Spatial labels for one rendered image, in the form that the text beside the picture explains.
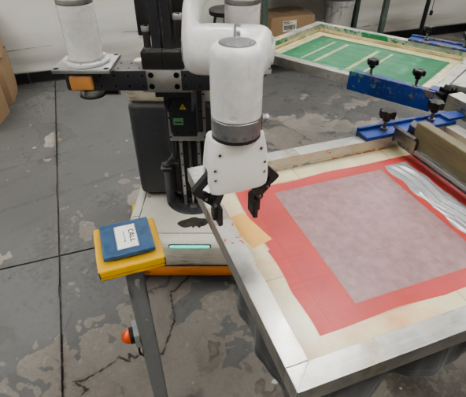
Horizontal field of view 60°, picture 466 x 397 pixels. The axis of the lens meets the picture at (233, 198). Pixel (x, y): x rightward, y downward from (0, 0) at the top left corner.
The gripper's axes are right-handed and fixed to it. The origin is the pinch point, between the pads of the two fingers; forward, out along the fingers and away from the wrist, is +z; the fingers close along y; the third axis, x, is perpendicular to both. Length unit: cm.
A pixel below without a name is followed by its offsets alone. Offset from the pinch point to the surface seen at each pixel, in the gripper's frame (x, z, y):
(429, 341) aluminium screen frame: 28.8, 8.8, -20.2
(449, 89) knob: -36, 3, -82
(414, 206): -1.6, 12.2, -43.7
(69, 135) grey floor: -256, 107, 44
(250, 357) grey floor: -33, 108, -19
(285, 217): -8.0, 12.3, -14.5
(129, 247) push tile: -8.6, 10.8, 18.9
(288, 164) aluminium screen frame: -25.5, 10.9, -23.7
